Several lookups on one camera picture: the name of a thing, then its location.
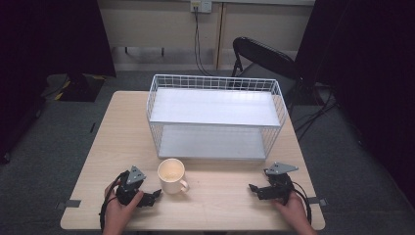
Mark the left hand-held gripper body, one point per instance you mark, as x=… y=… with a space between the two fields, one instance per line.
x=129 y=191

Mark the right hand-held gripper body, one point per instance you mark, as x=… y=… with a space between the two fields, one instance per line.
x=279 y=187

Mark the cream ceramic cup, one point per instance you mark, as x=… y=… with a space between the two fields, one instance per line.
x=171 y=178

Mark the person's left hand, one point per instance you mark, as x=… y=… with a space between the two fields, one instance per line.
x=117 y=212

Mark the person's right hand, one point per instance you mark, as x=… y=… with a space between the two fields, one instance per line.
x=295 y=210

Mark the grey tape strip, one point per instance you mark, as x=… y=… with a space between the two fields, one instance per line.
x=70 y=204
x=318 y=201

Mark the black yellow floor bag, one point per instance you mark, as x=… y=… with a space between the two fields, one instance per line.
x=76 y=86

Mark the black folding chair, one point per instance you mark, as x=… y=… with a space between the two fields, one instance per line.
x=266 y=57

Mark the dark curtain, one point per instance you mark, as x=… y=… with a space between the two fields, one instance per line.
x=368 y=81
x=49 y=49

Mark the white wall outlet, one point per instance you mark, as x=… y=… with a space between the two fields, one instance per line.
x=201 y=5

